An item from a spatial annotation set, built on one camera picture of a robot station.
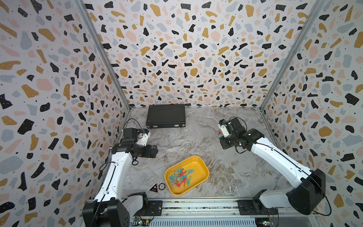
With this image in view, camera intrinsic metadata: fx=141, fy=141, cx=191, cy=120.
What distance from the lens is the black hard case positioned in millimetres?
1082

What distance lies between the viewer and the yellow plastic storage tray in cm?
82

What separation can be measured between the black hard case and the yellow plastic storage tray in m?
0.31
